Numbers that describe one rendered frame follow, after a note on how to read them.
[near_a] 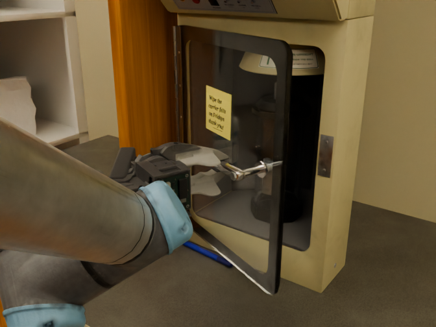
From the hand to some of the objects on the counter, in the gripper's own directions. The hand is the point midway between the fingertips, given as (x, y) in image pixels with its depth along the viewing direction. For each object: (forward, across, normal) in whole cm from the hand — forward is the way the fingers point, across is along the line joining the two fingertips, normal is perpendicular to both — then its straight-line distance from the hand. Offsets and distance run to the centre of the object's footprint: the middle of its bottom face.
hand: (218, 163), depth 72 cm
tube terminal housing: (+22, -26, +12) cm, 36 cm away
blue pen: (+6, -26, +14) cm, 30 cm away
